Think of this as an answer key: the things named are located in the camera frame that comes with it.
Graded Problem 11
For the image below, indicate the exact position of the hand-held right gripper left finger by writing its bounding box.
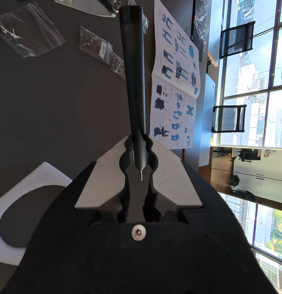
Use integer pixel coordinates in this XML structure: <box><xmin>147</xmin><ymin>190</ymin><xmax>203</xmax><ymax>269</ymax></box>
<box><xmin>75</xmin><ymin>135</ymin><xmax>133</xmax><ymax>222</ymax></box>

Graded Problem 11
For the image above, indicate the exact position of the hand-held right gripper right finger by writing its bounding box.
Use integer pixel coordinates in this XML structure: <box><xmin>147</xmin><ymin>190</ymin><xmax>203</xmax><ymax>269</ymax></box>
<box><xmin>143</xmin><ymin>134</ymin><xmax>204</xmax><ymax>222</ymax></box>

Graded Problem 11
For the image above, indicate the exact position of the black electric screwdriver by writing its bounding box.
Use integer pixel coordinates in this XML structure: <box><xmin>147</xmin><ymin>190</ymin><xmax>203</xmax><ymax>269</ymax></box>
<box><xmin>119</xmin><ymin>6</ymin><xmax>147</xmax><ymax>182</ymax></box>

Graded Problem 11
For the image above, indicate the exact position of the dark grey desk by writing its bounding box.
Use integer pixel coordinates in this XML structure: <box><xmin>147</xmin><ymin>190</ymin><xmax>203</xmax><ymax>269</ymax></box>
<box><xmin>0</xmin><ymin>0</ymin><xmax>209</xmax><ymax>294</ymax></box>

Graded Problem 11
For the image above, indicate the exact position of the white foam square with hole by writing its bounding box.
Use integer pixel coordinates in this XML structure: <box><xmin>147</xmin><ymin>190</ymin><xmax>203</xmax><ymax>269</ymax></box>
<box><xmin>0</xmin><ymin>162</ymin><xmax>73</xmax><ymax>267</ymax></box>

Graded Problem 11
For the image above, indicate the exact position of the black bag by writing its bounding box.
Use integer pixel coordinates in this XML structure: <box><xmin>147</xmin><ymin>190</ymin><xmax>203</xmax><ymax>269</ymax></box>
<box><xmin>233</xmin><ymin>189</ymin><xmax>256</xmax><ymax>202</ymax></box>

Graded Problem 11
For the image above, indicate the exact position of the black office chair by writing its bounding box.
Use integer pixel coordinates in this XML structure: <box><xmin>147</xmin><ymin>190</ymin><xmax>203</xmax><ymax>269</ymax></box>
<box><xmin>238</xmin><ymin>149</ymin><xmax>261</xmax><ymax>163</ymax></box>

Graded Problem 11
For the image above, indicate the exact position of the instruction manual with blue pictures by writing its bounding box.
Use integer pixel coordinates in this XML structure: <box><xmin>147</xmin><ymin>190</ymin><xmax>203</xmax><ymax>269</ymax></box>
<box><xmin>150</xmin><ymin>0</ymin><xmax>201</xmax><ymax>150</ymax></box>

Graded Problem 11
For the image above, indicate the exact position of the small clear bag of screws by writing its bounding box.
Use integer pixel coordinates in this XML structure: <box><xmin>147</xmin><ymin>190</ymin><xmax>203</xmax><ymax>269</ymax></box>
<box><xmin>110</xmin><ymin>52</ymin><xmax>126</xmax><ymax>80</ymax></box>

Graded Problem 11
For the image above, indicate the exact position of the labelled clear screw bag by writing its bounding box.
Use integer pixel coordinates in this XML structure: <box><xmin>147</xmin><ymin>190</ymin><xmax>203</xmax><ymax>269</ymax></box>
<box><xmin>79</xmin><ymin>26</ymin><xmax>114</xmax><ymax>66</ymax></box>

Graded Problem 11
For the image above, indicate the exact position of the small clear parts bag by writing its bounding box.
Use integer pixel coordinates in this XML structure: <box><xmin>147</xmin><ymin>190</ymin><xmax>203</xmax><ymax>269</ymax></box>
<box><xmin>128</xmin><ymin>0</ymin><xmax>150</xmax><ymax>34</ymax></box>

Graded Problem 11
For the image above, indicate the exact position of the large clear zip bag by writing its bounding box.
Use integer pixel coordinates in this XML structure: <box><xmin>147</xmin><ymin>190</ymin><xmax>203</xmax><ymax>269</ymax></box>
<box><xmin>0</xmin><ymin>3</ymin><xmax>66</xmax><ymax>58</ymax></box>

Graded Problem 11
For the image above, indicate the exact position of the crumpled clear plastic bag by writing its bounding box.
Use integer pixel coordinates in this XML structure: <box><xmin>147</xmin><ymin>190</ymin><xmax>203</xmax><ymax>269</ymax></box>
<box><xmin>194</xmin><ymin>0</ymin><xmax>211</xmax><ymax>46</ymax></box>

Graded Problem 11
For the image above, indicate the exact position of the shiny plastic bag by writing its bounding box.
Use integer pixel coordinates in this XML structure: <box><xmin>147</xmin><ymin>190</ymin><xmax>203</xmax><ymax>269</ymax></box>
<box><xmin>55</xmin><ymin>0</ymin><xmax>122</xmax><ymax>18</ymax></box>

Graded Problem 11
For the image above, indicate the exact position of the window wall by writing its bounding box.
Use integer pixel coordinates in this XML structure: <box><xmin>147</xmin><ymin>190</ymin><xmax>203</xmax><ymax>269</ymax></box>
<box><xmin>210</xmin><ymin>0</ymin><xmax>282</xmax><ymax>294</ymax></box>

